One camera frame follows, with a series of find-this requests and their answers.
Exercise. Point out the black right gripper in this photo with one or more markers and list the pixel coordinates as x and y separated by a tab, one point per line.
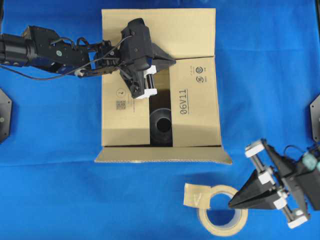
279	182

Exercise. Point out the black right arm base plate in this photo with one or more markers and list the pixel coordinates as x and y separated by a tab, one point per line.
315	118

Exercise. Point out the brown cardboard box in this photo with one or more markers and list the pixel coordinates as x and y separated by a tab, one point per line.
188	89

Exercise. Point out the blue table cloth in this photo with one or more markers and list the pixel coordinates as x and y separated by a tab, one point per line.
267	56

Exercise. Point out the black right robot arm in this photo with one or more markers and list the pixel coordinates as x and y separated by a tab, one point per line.
281	183

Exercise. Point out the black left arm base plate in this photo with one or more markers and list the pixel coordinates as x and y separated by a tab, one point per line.
5	115

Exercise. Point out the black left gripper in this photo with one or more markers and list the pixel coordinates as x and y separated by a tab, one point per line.
140	59

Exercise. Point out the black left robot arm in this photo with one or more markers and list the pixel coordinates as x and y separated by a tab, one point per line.
44	49

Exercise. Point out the black spool front centre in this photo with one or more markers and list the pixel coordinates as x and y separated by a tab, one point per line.
160	125

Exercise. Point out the beige packing tape roll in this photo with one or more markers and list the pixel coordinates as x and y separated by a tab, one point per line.
199	197

